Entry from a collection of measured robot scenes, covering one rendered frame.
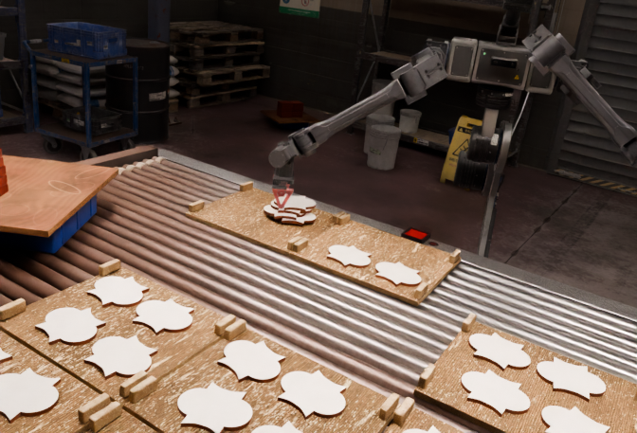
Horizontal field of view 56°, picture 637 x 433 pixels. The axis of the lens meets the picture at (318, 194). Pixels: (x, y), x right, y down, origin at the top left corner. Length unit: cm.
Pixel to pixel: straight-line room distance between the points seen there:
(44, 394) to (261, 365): 41
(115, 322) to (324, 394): 51
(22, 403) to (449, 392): 83
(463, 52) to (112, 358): 165
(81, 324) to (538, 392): 100
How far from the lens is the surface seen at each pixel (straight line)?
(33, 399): 127
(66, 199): 185
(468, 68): 239
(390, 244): 192
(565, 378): 149
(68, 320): 147
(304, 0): 767
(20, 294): 164
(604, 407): 147
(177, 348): 137
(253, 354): 134
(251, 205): 209
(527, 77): 240
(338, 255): 178
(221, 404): 122
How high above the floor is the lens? 174
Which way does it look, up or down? 21 degrees down
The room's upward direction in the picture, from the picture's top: 7 degrees clockwise
